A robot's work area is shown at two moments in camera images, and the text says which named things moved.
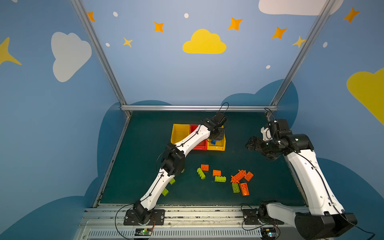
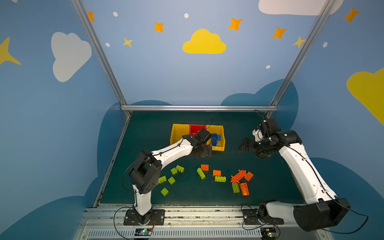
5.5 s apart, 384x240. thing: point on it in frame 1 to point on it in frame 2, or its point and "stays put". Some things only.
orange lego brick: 205,167 stays put
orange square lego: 248,176 stays put
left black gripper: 216,135 to 203,151
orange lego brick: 216,173 stays put
